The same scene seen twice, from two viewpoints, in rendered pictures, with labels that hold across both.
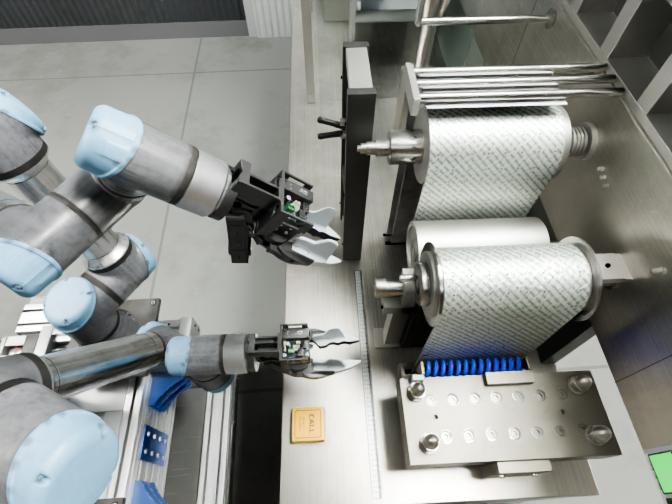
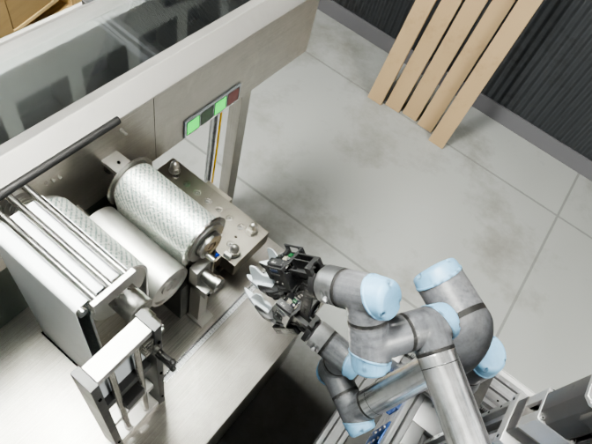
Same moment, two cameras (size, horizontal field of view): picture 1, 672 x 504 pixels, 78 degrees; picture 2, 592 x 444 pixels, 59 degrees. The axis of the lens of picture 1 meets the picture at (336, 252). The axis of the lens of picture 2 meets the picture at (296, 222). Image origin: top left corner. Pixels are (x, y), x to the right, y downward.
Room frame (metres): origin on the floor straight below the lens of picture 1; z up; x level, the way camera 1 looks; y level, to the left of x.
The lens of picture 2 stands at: (0.84, 0.26, 2.36)
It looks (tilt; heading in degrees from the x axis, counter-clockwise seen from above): 55 degrees down; 203
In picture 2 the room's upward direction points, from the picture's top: 20 degrees clockwise
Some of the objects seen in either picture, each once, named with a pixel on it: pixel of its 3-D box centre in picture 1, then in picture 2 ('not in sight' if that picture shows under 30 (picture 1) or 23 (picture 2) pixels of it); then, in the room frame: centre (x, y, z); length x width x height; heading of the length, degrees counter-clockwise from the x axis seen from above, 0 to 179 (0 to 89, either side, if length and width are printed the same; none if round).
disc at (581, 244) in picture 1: (573, 278); (130, 181); (0.35, -0.42, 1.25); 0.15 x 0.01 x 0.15; 3
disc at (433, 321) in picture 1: (430, 284); (204, 241); (0.34, -0.16, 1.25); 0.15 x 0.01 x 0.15; 3
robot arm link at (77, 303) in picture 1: (81, 308); not in sight; (0.42, 0.61, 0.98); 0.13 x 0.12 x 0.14; 150
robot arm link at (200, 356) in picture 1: (199, 355); (343, 356); (0.26, 0.26, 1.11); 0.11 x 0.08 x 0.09; 93
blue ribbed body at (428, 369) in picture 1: (473, 367); not in sight; (0.27, -0.29, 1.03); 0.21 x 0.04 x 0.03; 93
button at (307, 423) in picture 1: (308, 424); not in sight; (0.17, 0.06, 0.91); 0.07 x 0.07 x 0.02; 3
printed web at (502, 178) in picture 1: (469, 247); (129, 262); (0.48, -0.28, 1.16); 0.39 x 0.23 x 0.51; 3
